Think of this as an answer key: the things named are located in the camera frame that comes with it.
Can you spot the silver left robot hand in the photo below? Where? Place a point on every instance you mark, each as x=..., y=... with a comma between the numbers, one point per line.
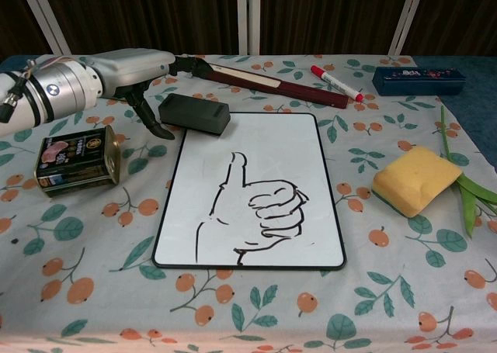
x=128, y=68

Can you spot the dark grey whiteboard eraser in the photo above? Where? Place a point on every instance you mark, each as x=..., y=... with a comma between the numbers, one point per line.
x=194, y=114

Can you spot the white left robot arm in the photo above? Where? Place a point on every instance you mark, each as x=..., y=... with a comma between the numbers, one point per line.
x=58, y=85

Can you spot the red marker pen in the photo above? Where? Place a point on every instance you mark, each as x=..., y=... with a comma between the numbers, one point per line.
x=336, y=82

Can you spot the dark brown curtain panel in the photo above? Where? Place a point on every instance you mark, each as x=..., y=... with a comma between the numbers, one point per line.
x=15, y=15
x=330, y=15
x=462, y=15
x=147, y=15

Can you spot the black luncheon meat can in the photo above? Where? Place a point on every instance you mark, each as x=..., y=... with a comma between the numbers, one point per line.
x=74, y=163

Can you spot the maroon folded hand fan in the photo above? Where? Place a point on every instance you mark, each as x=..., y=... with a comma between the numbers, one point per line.
x=272, y=83

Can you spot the white board with black rim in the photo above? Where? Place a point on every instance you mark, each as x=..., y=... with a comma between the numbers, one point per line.
x=272, y=155

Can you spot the floral fruit print tablecloth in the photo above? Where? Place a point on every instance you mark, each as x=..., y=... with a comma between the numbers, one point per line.
x=116, y=291

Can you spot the blue pencil case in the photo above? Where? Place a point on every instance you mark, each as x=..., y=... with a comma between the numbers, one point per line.
x=417, y=81

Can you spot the yellow sponge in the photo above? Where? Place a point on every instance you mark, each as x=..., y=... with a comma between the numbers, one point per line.
x=415, y=178

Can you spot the artificial tulip flower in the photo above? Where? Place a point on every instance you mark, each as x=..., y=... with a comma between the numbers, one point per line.
x=469, y=205

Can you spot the white frame post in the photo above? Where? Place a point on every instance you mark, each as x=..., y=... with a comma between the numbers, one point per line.
x=407, y=15
x=44, y=15
x=248, y=15

